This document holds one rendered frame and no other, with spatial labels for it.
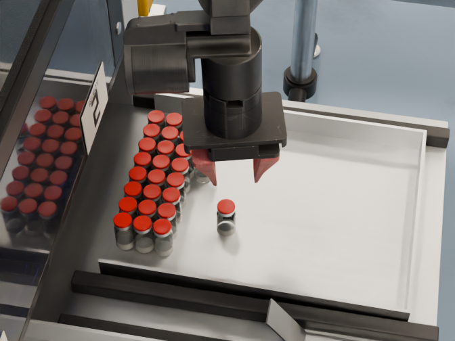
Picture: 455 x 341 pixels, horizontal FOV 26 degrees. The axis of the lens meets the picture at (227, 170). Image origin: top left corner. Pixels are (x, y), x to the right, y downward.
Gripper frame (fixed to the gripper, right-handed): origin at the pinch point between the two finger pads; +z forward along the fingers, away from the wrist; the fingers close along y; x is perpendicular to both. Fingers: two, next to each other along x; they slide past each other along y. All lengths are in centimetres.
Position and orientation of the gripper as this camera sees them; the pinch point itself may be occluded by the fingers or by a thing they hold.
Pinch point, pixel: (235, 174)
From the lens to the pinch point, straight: 105.5
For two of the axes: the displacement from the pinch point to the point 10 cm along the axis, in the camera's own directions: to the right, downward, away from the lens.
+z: 0.3, 6.3, 7.8
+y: -10.0, 0.7, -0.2
